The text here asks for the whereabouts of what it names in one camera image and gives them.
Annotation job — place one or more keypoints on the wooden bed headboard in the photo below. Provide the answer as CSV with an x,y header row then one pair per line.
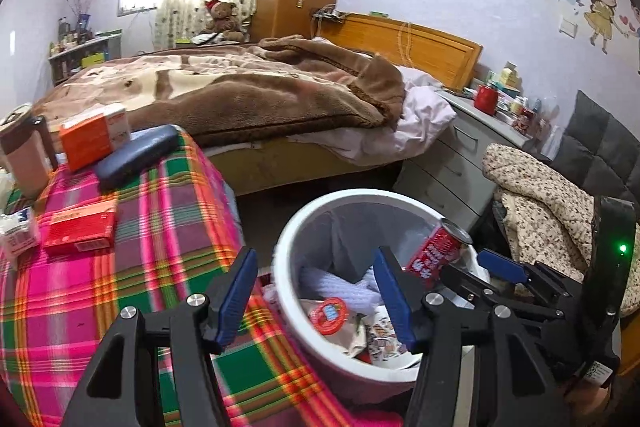
x,y
448,58

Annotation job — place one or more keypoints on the plaid colourful tablecloth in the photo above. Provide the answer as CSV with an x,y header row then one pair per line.
x,y
176,230

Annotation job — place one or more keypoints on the dark grey padded chair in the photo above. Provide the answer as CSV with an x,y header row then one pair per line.
x,y
599,154

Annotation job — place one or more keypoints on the cluttered grey desk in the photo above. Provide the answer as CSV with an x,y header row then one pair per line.
x,y
79,48

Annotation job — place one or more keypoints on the brown pink lidded mug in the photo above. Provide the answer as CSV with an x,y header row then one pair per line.
x,y
27,149

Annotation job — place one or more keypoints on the red flat box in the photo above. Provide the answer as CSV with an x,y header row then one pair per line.
x,y
82,229

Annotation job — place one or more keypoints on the red mug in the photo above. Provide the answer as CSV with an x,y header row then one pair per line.
x,y
486,99

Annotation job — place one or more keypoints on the brown fleece blanket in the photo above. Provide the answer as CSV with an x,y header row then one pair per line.
x,y
239,93

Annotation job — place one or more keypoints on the white trash bin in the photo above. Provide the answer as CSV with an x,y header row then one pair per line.
x,y
339,233

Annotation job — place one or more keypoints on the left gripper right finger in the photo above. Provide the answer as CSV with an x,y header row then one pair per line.
x,y
511,383

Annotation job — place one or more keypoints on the red drink can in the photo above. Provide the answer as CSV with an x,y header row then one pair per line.
x,y
442,247

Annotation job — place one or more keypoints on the brown teddy bear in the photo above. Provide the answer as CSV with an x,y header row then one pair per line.
x,y
224,24

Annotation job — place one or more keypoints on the red round lid wrapper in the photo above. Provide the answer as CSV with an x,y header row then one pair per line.
x,y
336,324

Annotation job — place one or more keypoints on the patterned paper cup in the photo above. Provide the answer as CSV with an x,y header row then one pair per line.
x,y
385,350

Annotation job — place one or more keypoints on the dark blue glasses case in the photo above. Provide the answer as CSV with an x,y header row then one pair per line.
x,y
140,153

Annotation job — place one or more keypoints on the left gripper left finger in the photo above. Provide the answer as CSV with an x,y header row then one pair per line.
x,y
121,383

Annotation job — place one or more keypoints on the orange white medicine box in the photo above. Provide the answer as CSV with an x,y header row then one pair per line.
x,y
94,134

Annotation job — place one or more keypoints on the small white yogurt pack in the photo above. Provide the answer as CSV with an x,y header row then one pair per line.
x,y
19,233

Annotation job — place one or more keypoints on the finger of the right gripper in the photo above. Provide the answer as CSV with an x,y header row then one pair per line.
x,y
470,291
505,266

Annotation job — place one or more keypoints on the grey bedside drawer cabinet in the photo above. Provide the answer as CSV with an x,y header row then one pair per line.
x,y
448,177

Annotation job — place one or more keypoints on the cartoon girl wall sticker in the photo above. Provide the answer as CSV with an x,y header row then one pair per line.
x,y
601,19

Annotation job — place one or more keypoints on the white foam fruit net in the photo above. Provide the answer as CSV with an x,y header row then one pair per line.
x,y
360,297

